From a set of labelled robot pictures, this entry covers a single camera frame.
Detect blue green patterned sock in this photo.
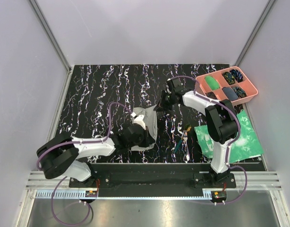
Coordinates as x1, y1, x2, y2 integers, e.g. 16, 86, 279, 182
232, 87, 247, 98

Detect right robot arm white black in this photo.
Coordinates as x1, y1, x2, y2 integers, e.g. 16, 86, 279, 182
154, 76, 240, 188

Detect grey blue rolled sock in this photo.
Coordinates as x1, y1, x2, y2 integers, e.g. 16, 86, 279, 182
222, 87, 238, 101

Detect black marbled table mat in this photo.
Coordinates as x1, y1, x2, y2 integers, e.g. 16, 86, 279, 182
49, 63, 265, 164

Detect yellow blue patterned sock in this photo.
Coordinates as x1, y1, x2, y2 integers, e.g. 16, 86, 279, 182
223, 72, 235, 85

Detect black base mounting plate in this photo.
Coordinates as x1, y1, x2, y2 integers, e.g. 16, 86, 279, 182
68, 163, 237, 198

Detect pink divided tray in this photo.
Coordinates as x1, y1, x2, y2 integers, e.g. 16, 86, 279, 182
196, 66, 258, 106

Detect grey cloth napkin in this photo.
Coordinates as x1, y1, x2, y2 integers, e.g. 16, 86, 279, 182
131, 105, 158, 151

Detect aluminium front rail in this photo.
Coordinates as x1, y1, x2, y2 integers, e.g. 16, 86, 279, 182
26, 171, 284, 191

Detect dark blue patterned sock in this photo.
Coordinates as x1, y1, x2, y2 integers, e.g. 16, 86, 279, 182
230, 69, 243, 83

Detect green white tie-dye cloth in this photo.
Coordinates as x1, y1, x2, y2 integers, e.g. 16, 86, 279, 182
195, 110, 263, 163

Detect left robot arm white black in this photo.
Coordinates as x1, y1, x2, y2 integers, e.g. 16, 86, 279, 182
36, 123, 158, 187

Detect dark brown patterned sock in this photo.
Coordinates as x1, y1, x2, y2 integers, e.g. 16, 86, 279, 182
206, 92, 218, 100

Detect aluminium frame post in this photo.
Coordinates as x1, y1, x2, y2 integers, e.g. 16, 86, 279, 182
234, 0, 277, 67
28, 0, 71, 72

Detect aluminium frame post right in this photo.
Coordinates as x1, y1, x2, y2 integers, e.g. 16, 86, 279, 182
234, 0, 277, 67

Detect silver fork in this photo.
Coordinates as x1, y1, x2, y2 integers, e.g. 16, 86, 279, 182
182, 130, 190, 163

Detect aluminium frame post left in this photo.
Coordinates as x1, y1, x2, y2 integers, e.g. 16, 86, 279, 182
28, 0, 71, 72

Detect green rolled sock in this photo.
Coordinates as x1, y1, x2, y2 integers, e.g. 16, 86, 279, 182
205, 76, 220, 90

